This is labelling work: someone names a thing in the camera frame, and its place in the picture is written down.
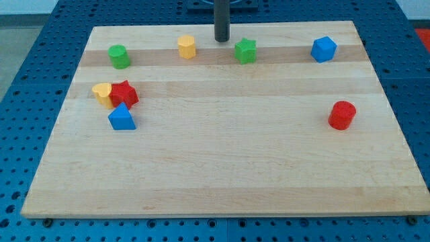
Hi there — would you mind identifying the blue cube block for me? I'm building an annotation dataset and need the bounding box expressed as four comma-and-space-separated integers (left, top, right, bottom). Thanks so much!
310, 36, 337, 63

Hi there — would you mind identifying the blue triangle block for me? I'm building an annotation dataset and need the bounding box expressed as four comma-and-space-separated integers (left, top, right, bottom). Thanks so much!
108, 102, 136, 130

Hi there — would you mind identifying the red star block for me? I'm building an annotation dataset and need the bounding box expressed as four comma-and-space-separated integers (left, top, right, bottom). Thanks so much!
109, 80, 139, 109

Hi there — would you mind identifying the yellow hexagon block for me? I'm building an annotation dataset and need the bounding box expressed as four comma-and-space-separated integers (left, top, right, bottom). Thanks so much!
177, 35, 196, 59

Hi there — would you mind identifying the yellow heart block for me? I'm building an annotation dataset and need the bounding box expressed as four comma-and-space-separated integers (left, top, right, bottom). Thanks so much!
91, 83, 114, 109

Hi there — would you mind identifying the green cylinder block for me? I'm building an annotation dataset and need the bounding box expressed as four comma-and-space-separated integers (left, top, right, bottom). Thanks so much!
107, 44, 130, 69

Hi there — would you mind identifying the green star block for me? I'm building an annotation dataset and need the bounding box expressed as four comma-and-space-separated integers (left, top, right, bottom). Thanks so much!
234, 38, 257, 65

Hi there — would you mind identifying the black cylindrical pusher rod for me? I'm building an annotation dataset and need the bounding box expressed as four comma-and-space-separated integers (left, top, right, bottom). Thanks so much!
214, 0, 230, 43

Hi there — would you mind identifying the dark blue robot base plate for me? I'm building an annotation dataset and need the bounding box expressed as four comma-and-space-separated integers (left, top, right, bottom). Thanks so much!
185, 0, 259, 12

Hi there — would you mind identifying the red cylinder block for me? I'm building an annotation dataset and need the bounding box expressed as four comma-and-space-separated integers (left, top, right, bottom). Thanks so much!
328, 101, 357, 130

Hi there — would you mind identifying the wooden board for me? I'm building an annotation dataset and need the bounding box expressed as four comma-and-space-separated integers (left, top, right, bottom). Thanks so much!
21, 21, 429, 218

